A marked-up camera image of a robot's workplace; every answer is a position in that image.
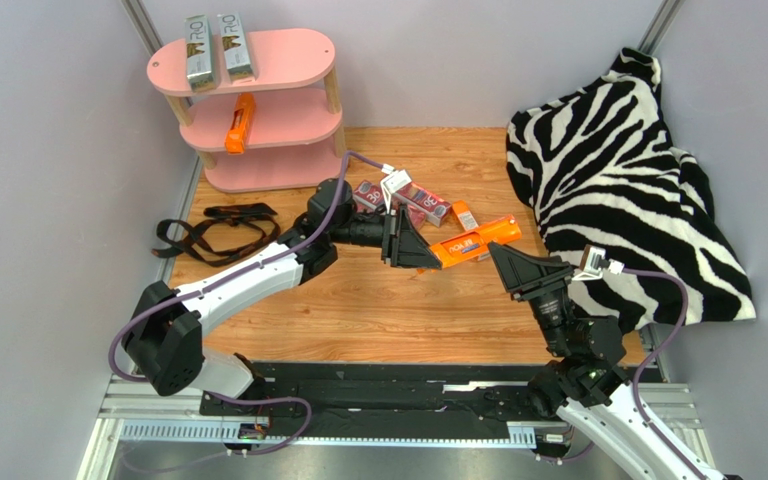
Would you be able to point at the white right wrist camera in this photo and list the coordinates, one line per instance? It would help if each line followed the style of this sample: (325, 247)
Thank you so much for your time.
(595, 263)

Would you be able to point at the zebra print cloth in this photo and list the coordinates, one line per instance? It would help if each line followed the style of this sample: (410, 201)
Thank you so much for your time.
(598, 167)

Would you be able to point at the red toothpaste box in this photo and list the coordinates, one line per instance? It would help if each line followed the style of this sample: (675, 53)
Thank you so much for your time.
(432, 205)
(368, 197)

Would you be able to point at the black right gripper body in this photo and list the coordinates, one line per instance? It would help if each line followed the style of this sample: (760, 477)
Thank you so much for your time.
(542, 287)

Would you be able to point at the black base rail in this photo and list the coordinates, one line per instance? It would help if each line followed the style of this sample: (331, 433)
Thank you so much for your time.
(349, 404)

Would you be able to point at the teal silver toothpaste box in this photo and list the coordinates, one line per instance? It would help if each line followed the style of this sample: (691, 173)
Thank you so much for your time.
(200, 55)

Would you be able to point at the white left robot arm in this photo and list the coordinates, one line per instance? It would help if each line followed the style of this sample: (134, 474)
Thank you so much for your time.
(164, 338)

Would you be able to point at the orange toothpaste box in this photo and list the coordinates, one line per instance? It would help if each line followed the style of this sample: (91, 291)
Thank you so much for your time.
(237, 136)
(464, 215)

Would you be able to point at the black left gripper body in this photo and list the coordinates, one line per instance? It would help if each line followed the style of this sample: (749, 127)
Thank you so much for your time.
(389, 244)

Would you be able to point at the red toothpaste box middle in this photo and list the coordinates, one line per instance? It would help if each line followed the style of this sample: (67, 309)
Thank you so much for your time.
(368, 197)

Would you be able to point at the red toothpaste box back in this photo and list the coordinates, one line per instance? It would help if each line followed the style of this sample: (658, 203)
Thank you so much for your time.
(432, 205)

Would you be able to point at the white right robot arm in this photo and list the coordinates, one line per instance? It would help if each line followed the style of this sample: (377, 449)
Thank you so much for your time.
(584, 384)

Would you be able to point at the pink three-tier shelf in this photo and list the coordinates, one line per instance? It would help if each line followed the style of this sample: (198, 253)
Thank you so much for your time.
(296, 137)

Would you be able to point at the orange toothpaste box diagonal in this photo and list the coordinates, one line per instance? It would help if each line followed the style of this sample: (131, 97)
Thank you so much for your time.
(475, 242)

